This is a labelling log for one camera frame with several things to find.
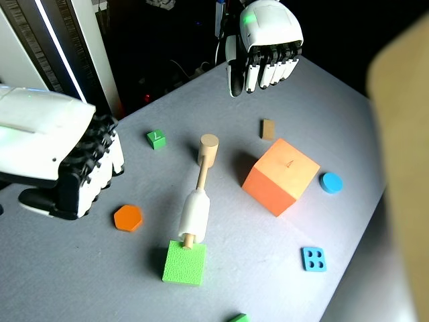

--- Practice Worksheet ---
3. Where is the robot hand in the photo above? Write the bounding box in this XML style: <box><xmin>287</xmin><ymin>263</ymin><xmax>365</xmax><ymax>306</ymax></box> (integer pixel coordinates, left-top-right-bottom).
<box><xmin>225</xmin><ymin>0</ymin><xmax>304</xmax><ymax>99</ymax></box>
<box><xmin>0</xmin><ymin>84</ymin><xmax>126</xmax><ymax>221</ymax></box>

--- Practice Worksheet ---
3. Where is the large orange cube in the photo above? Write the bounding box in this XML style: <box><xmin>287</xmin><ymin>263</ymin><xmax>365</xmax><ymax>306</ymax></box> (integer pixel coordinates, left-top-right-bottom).
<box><xmin>241</xmin><ymin>138</ymin><xmax>321</xmax><ymax>218</ymax></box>

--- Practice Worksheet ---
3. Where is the wooden mallet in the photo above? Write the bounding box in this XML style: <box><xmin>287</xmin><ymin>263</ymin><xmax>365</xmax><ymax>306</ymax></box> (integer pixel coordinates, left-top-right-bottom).
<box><xmin>177</xmin><ymin>133</ymin><xmax>220</xmax><ymax>252</ymax></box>

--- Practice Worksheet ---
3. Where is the small brown rectangular block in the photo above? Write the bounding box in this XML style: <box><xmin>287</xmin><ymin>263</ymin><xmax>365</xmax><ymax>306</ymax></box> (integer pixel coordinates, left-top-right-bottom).
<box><xmin>259</xmin><ymin>119</ymin><xmax>276</xmax><ymax>140</ymax></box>

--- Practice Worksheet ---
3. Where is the orange hexagon block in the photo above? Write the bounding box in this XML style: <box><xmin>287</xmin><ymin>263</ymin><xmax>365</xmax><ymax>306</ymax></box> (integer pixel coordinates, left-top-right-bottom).
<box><xmin>113</xmin><ymin>205</ymin><xmax>143</xmax><ymax>233</ymax></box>

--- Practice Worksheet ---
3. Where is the green textured square block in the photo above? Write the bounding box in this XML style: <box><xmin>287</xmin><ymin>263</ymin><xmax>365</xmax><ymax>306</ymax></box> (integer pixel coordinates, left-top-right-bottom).
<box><xmin>162</xmin><ymin>239</ymin><xmax>207</xmax><ymax>287</ymax></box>

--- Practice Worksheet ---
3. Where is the blue square four-hole block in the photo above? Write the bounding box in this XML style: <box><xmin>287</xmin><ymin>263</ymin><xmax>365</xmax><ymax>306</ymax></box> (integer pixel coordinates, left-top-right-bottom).
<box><xmin>300</xmin><ymin>247</ymin><xmax>328</xmax><ymax>272</ymax></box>

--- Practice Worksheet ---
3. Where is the white cabinet panel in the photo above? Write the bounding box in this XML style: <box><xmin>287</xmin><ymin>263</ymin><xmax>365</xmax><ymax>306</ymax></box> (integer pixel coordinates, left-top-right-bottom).
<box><xmin>0</xmin><ymin>0</ymin><xmax>121</xmax><ymax>118</ymax></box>

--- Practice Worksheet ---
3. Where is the small green number cube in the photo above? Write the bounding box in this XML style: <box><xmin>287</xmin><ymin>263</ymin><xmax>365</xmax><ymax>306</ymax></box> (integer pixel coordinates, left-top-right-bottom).
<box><xmin>145</xmin><ymin>129</ymin><xmax>167</xmax><ymax>150</ymax></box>

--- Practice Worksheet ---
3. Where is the grey table cloth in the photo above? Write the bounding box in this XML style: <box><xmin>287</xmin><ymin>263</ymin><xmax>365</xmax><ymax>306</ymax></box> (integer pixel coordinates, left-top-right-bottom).
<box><xmin>0</xmin><ymin>55</ymin><xmax>396</xmax><ymax>322</ymax></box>

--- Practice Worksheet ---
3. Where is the blue round disc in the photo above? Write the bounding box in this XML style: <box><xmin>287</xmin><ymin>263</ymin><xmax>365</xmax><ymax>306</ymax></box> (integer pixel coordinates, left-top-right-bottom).
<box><xmin>318</xmin><ymin>172</ymin><xmax>344</xmax><ymax>195</ymax></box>

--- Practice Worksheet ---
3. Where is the blurred tan board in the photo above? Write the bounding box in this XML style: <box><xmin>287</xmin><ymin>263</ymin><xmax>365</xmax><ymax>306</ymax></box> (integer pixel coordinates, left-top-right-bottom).
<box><xmin>367</xmin><ymin>13</ymin><xmax>429</xmax><ymax>322</ymax></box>

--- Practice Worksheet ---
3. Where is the white blue cable plug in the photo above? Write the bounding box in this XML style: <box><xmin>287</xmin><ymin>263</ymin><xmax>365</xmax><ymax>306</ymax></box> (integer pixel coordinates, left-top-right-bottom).
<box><xmin>214</xmin><ymin>0</ymin><xmax>226</xmax><ymax>38</ymax></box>

